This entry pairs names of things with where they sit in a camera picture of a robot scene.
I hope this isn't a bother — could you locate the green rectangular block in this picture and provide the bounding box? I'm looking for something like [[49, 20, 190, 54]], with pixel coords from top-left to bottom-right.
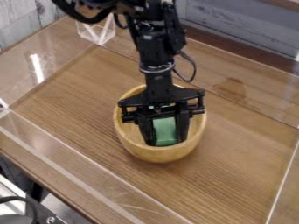
[[154, 117, 179, 147]]

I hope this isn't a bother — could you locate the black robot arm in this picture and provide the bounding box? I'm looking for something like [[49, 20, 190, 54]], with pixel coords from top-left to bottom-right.
[[52, 0, 206, 147]]

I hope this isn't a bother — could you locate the brown wooden bowl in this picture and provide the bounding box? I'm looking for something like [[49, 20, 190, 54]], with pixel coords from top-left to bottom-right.
[[112, 83, 208, 164]]

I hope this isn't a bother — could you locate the black metal table bracket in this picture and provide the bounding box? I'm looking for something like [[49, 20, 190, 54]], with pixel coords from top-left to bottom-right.
[[25, 194, 67, 224]]

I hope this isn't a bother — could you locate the black cable bottom left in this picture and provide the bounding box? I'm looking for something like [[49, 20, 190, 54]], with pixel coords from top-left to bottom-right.
[[0, 196, 41, 224]]

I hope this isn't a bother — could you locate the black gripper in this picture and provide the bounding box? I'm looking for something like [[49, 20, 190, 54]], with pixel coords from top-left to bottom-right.
[[118, 71, 206, 146]]

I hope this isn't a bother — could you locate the clear acrylic corner bracket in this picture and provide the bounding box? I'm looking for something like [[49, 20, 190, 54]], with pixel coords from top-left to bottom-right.
[[76, 13, 116, 46]]

